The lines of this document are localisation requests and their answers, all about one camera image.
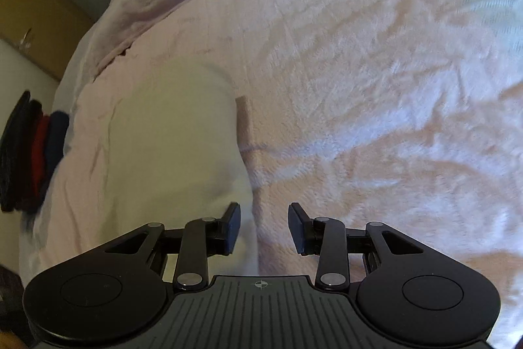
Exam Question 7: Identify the folded black garment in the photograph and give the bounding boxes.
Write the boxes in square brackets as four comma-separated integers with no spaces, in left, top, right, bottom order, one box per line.
[1,90,42,213]

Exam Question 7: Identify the white long sleeve shirt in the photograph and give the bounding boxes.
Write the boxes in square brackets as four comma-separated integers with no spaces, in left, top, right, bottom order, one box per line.
[97,59,259,275]

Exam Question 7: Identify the folded blue jeans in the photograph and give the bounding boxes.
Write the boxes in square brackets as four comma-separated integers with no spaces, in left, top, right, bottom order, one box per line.
[1,90,30,213]

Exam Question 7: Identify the wooden door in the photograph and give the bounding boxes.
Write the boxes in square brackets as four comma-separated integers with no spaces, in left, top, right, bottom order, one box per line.
[1,0,93,80]

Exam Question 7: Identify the silver door handle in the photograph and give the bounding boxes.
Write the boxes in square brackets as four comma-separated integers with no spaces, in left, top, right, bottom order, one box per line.
[17,27,33,52]

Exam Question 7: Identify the pink textured bed blanket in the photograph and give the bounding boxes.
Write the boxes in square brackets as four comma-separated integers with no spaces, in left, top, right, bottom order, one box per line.
[20,0,522,348]

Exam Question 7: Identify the folded red garment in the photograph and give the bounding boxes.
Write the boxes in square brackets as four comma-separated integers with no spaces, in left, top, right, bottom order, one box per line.
[31,114,50,205]

